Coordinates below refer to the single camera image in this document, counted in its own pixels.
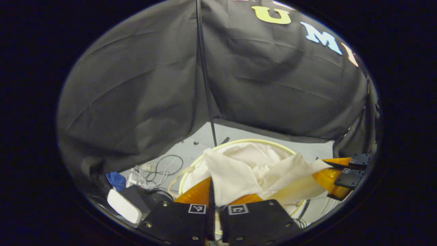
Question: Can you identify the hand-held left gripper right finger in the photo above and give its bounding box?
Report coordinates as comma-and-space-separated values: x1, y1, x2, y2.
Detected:
219, 193, 303, 246

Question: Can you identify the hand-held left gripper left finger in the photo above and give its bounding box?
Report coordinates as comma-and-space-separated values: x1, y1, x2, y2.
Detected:
136, 176, 216, 246

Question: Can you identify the cream shirt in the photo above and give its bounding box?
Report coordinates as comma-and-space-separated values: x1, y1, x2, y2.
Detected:
189, 142, 332, 207

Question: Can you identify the mesh laundry hamper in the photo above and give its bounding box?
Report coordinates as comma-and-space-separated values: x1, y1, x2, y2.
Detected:
177, 138, 308, 237

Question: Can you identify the white box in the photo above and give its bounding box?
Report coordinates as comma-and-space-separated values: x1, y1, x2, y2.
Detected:
107, 188, 143, 224

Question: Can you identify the blue cloth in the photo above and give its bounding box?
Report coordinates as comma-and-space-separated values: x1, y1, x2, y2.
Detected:
105, 172, 127, 191

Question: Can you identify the black backdrop cloth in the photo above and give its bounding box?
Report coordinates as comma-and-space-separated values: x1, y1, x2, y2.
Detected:
57, 0, 380, 192

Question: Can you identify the black rack pole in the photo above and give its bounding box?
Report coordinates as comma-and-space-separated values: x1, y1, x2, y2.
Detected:
196, 0, 218, 148

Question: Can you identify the black cable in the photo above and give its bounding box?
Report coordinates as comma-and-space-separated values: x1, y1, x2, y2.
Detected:
155, 154, 184, 177

